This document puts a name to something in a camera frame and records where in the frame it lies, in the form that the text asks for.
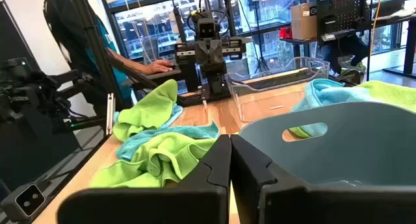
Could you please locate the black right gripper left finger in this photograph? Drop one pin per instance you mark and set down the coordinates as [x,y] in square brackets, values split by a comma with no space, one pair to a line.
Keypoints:
[182,201]

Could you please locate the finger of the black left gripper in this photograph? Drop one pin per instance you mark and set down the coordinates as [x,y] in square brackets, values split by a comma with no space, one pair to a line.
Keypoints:
[204,56]
[218,56]

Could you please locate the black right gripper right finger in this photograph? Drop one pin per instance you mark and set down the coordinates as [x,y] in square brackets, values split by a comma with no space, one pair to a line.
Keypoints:
[292,204]

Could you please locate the green microfiber towel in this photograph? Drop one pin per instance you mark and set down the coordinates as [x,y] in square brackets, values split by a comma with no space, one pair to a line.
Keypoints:
[110,178]
[175,156]
[149,110]
[390,94]

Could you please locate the blue microfiber towel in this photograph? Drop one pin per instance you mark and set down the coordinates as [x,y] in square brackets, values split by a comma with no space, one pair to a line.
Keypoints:
[325,94]
[182,132]
[175,113]

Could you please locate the black mechanical arm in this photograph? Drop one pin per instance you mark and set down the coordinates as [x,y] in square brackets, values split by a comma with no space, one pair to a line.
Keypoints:
[32,91]

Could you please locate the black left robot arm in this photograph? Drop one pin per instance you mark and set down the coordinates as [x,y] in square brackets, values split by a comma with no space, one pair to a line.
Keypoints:
[216,84]

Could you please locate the person's hand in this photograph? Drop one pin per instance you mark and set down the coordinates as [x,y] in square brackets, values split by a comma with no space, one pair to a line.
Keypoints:
[160,67]

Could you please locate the black tripod stand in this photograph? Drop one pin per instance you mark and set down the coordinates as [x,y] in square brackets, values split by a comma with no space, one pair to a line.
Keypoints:
[260,55]

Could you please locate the clear plastic basket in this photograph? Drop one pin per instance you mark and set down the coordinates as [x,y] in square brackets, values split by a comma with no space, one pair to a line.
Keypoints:
[276,94]

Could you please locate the small red box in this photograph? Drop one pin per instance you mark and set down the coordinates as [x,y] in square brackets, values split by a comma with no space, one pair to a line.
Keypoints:
[286,32]

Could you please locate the teal plastic basket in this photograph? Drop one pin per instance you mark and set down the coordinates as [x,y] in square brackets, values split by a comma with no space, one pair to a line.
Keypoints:
[357,146]

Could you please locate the brown cardboard box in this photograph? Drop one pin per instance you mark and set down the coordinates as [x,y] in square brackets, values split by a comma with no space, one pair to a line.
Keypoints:
[304,21]

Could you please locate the person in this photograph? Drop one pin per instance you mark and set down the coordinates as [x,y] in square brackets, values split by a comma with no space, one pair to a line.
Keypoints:
[68,29]
[344,52]

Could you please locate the black pegboard rack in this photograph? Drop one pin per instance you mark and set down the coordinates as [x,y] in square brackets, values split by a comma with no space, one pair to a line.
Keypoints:
[341,13]

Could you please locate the black monitor panel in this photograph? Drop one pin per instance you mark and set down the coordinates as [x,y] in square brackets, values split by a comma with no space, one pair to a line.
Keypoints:
[19,159]

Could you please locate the black desk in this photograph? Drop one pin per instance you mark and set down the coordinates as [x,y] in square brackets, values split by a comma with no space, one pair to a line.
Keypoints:
[411,45]

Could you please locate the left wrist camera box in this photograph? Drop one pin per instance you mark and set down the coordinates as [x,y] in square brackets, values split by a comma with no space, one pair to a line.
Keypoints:
[206,28]

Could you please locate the silver metal bracket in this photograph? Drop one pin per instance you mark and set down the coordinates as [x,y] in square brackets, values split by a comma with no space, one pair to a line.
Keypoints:
[110,113]

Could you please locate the grey table-level camera box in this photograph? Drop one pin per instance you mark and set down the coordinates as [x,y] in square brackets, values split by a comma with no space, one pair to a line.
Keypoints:
[25,199]

